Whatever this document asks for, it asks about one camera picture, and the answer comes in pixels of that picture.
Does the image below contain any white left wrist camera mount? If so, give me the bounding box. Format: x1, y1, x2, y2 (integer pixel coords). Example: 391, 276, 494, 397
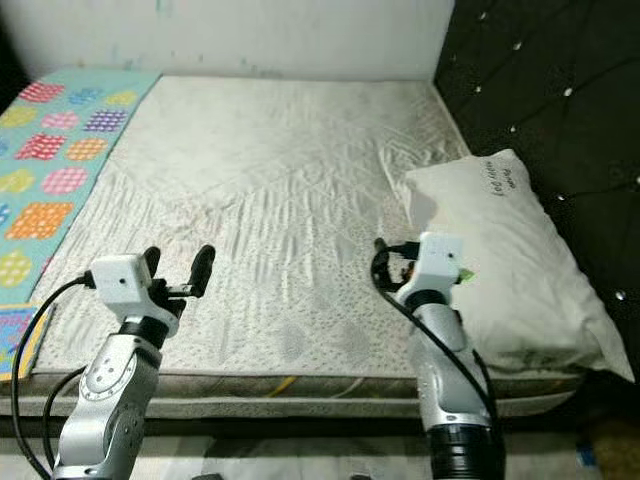
90, 254, 173, 336

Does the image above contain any dark tufted headboard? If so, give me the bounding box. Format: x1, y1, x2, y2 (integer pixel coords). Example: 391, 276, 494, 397
432, 0, 640, 331

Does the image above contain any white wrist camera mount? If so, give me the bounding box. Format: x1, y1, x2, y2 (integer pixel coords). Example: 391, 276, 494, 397
90, 254, 173, 336
395, 232, 464, 301

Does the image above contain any grey quilted mattress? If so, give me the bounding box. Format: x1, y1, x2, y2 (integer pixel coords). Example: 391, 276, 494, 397
0, 75, 611, 421

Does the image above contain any cream pillow with green tree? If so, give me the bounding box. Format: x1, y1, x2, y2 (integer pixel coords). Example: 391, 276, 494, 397
395, 150, 636, 383

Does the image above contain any teal blanket with colourful shapes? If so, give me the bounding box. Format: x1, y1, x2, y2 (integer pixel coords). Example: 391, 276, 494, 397
0, 68, 161, 306

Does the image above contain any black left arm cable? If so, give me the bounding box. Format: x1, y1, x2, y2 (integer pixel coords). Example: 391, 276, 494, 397
10, 278, 96, 480

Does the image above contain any blue yellow children's book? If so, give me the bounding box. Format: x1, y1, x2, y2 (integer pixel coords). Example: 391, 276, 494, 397
0, 303, 53, 381

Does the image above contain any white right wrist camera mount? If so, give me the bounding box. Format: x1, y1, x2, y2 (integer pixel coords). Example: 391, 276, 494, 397
395, 232, 464, 301

